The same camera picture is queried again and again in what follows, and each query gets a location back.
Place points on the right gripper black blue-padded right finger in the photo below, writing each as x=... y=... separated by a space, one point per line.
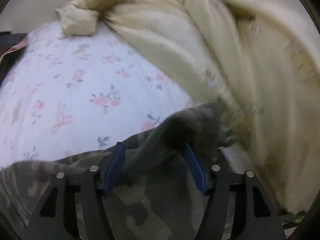
x=239 y=198

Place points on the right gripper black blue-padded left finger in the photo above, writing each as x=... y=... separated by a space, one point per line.
x=55 y=215

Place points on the camouflage cargo pants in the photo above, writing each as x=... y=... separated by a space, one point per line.
x=154 y=197

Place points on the white floral bed sheet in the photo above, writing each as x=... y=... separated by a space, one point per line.
x=68 y=95

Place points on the cream cartoon-print duvet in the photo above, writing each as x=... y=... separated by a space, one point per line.
x=261 y=57

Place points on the pink and black clothes pile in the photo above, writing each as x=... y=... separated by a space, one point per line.
x=12 y=47

